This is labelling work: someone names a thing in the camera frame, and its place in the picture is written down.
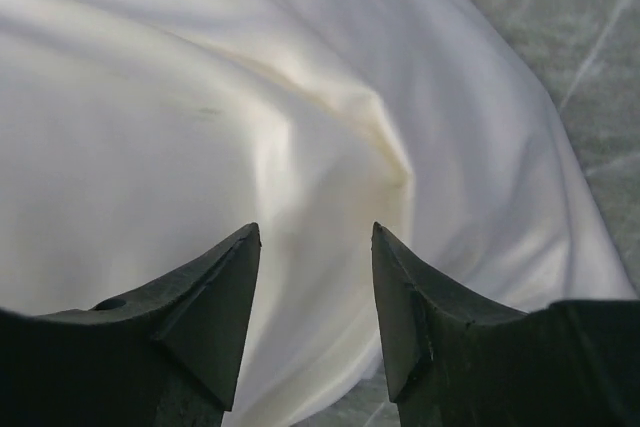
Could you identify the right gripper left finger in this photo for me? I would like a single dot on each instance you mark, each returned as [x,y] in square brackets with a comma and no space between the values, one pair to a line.
[167,353]

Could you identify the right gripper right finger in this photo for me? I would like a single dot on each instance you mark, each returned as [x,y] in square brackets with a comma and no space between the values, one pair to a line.
[455,358]

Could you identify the cream pillowcase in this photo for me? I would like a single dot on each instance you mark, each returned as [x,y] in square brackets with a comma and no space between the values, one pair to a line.
[134,133]

